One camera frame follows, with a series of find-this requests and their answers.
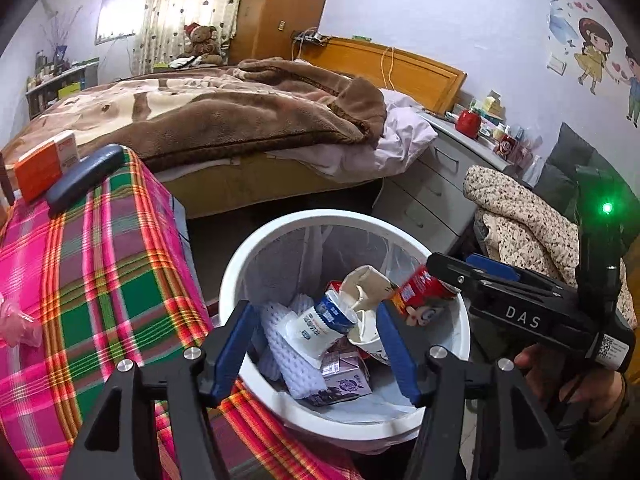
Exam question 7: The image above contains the brown teddy bear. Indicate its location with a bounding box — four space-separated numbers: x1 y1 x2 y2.
181 21 224 67

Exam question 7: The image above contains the floral quilted cloth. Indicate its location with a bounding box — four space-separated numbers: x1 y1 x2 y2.
461 164 639 332

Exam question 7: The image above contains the dark blue glasses case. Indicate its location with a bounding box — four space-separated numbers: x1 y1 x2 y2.
45 142 127 220

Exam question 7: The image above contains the brown fleece blanket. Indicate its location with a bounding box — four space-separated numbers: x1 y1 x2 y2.
0 56 389 174

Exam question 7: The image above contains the white yogurt cup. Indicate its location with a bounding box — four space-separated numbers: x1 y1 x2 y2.
278 289 361 368

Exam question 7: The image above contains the person's right hand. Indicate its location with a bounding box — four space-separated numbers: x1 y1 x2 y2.
514 344 577 402

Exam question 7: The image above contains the red snack packet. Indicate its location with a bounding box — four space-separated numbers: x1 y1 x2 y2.
388 264 463 330

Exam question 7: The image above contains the pale green box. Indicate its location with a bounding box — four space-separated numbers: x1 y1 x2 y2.
479 88 508 121

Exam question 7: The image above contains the lilac bed sheet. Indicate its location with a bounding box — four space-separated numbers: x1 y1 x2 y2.
269 86 439 184

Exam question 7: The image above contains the person's right forearm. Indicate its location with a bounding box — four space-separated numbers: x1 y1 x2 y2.
550 374 640 480

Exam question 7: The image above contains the pink plaid tablecloth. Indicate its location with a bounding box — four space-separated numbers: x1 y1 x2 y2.
0 146 362 480

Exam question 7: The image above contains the dry branch bouquet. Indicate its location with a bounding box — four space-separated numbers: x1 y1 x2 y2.
41 0 84 54

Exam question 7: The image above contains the printed paper bag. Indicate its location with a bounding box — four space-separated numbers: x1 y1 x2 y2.
339 265 404 368

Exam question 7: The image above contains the power strip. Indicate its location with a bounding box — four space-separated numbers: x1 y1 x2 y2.
290 28 332 47

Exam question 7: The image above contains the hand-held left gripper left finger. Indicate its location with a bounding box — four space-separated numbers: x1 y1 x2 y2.
60 299 257 480

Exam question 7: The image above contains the group of bottles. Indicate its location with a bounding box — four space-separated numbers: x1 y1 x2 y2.
26 49 69 89

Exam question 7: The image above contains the dark grey chair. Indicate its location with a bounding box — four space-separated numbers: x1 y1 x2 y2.
531 120 627 222

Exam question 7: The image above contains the wooden bed frame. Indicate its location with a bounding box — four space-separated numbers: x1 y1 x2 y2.
150 35 469 222

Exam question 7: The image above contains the white foam fruit net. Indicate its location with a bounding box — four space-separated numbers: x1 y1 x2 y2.
258 293 329 401

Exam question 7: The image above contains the clear bin liner bag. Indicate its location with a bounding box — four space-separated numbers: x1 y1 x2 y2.
279 224 432 427

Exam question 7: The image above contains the white trash bin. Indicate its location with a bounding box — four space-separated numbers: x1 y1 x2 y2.
217 208 473 456

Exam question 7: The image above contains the red mug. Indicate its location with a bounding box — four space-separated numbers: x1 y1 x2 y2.
455 107 483 138

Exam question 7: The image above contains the yellow cable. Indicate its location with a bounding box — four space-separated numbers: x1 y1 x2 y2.
379 44 397 92

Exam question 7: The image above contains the cartoon couple wall sticker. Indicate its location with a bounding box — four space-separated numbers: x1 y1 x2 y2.
470 0 640 129

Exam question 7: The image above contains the purple milk carton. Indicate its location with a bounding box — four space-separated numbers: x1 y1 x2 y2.
303 346 374 409

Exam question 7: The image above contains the low shelf unit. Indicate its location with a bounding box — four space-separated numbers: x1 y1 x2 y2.
24 61 99 119

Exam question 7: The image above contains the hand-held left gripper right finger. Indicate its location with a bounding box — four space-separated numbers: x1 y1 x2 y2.
376 299 573 480

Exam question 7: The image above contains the red cartoon cup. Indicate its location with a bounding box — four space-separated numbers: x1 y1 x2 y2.
493 132 519 162

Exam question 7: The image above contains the small window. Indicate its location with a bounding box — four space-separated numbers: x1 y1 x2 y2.
94 0 147 44

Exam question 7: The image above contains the wooden wardrobe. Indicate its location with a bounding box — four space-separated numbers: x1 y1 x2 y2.
229 0 337 64

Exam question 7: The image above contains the grey drawer nightstand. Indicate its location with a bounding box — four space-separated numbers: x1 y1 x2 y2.
371 109 509 257

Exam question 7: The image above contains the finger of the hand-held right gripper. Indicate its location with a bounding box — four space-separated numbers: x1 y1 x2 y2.
424 251 502 302
464 253 567 294

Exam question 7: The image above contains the orange and white box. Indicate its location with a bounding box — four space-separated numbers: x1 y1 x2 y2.
13 129 82 205

